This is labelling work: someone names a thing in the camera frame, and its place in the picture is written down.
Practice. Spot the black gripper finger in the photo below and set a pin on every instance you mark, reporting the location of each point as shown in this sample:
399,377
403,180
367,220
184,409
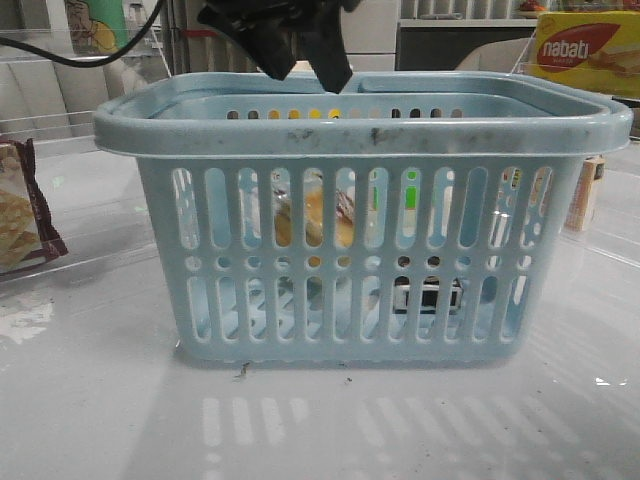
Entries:
321,41
255,27

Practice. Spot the black tissue pack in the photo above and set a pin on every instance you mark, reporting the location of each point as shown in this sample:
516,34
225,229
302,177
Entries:
429,295

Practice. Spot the light blue plastic basket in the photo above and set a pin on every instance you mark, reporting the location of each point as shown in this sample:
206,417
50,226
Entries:
493,199

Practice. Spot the white cabinet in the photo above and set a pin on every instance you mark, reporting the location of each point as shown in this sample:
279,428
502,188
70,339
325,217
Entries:
369,34

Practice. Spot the snack bag on top shelf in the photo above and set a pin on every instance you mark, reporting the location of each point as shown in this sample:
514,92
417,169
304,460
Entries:
96,26

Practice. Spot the plate with fruit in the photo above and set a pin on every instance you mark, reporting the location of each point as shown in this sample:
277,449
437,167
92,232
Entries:
532,6

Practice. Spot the left clear acrylic shelf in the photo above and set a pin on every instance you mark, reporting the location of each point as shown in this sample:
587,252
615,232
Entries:
50,104

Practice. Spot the yellow nabati wafer box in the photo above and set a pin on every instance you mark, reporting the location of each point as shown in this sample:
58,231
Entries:
598,52

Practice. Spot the beige snack box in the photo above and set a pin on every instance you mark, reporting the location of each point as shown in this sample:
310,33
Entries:
582,206

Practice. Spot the brown wafer snack bag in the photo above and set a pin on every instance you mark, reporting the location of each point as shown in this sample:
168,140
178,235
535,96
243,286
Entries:
28,236

